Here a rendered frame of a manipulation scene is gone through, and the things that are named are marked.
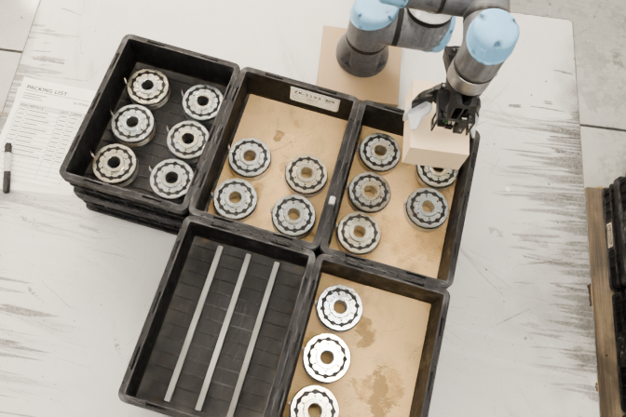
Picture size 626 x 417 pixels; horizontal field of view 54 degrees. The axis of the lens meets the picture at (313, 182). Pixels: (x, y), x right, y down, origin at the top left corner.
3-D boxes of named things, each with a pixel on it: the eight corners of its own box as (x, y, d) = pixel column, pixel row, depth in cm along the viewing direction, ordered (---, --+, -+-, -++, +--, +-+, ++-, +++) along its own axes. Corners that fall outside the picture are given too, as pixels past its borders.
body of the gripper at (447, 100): (428, 132, 117) (445, 100, 106) (429, 93, 121) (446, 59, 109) (467, 137, 118) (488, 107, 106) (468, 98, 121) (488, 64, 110)
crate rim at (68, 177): (127, 37, 153) (125, 32, 150) (242, 70, 152) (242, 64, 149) (59, 180, 137) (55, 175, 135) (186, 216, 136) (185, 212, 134)
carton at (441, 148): (405, 97, 135) (413, 78, 128) (459, 103, 136) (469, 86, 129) (401, 162, 129) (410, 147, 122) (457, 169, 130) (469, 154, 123)
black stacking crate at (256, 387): (192, 230, 145) (186, 215, 135) (312, 265, 144) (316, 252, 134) (128, 401, 130) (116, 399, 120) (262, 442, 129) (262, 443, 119)
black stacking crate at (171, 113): (135, 60, 161) (126, 33, 151) (242, 90, 160) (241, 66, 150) (72, 195, 146) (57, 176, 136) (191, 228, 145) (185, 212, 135)
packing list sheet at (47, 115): (17, 76, 169) (16, 75, 169) (101, 87, 170) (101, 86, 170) (-21, 186, 157) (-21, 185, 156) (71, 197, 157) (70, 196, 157)
